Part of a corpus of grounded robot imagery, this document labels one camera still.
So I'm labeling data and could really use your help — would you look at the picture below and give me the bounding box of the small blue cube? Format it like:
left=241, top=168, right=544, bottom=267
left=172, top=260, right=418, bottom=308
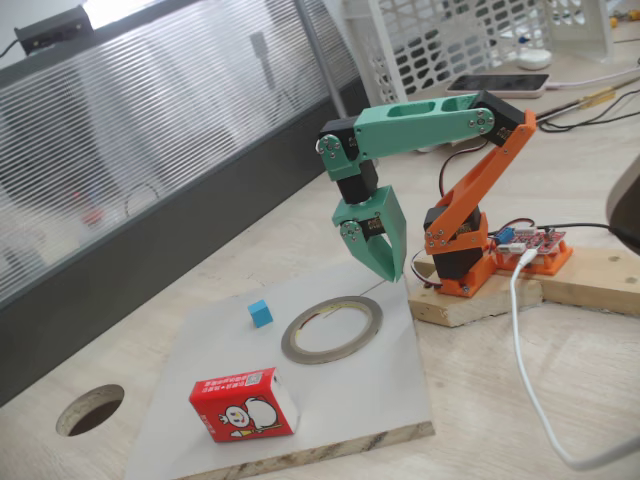
left=247, top=299, right=276, bottom=330

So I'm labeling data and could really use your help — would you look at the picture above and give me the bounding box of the white chipboard panel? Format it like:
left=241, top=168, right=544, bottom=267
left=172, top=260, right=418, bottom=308
left=123, top=248, right=436, bottom=480

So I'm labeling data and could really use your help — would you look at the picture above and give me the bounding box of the red controller circuit board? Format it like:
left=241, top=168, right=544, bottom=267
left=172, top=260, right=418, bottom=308
left=492, top=224, right=569, bottom=256

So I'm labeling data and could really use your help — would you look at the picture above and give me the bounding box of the frosted glass desk partition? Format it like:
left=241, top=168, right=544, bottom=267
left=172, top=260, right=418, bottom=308
left=0, top=0, right=381, bottom=409

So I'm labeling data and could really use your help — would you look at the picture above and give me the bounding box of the white USB cable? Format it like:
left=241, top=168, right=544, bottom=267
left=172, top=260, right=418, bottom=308
left=509, top=248, right=640, bottom=472

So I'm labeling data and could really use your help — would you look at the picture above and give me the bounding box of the tan cardboard sheet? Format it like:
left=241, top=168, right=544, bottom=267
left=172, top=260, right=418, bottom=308
left=409, top=59, right=609, bottom=149

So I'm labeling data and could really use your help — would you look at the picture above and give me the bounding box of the thick black power cable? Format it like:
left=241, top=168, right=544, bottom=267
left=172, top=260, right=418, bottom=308
left=537, top=221, right=640, bottom=255

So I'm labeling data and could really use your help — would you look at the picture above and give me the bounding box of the grey tape ring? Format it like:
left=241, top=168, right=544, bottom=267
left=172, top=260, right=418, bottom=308
left=280, top=295, right=385, bottom=365

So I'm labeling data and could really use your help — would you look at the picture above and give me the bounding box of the black electronic box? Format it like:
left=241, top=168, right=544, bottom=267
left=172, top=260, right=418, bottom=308
left=13, top=4, right=96, bottom=55

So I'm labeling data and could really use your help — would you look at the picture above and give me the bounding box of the smartphone with pink case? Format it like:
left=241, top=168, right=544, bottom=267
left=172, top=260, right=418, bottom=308
left=444, top=73, right=551, bottom=100

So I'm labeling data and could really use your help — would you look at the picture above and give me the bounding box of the red brown servo cable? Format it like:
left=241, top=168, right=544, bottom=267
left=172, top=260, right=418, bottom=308
left=409, top=248, right=445, bottom=290
left=438, top=142, right=496, bottom=202

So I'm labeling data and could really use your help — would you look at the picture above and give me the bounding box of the white earbuds case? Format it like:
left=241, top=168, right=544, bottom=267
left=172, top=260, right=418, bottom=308
left=516, top=47, right=554, bottom=71

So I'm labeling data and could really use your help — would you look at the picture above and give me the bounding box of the wooden base block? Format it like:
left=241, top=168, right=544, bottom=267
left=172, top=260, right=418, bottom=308
left=407, top=257, right=545, bottom=330

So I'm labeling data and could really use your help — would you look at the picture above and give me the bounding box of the white perforated plastic basket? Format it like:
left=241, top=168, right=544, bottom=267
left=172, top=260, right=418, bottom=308
left=341, top=0, right=554, bottom=154

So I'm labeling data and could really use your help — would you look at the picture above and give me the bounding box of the orange circuit board mount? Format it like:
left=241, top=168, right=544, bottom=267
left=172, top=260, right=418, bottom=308
left=492, top=238, right=574, bottom=277

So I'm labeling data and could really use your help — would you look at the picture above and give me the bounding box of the pale phone charging cable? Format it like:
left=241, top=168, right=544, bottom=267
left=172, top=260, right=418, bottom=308
left=546, top=67, right=640, bottom=91

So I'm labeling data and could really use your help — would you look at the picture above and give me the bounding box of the white perforated plastic rack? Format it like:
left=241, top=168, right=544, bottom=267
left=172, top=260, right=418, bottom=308
left=542, top=0, right=617, bottom=65

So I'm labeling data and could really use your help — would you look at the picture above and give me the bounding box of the grey rounded object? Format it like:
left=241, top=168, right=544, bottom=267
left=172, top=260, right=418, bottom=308
left=603, top=153, right=640, bottom=239

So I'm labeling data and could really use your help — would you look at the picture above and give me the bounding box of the yellow handled screwdriver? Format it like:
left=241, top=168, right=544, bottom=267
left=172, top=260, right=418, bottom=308
left=574, top=85, right=617, bottom=109

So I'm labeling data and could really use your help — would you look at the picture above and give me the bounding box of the long wooden plank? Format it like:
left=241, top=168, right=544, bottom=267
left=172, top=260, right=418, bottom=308
left=492, top=247, right=640, bottom=320

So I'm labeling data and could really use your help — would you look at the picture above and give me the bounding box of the red cartoon printed box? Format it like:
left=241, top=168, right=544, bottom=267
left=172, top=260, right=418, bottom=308
left=188, top=367, right=301, bottom=444

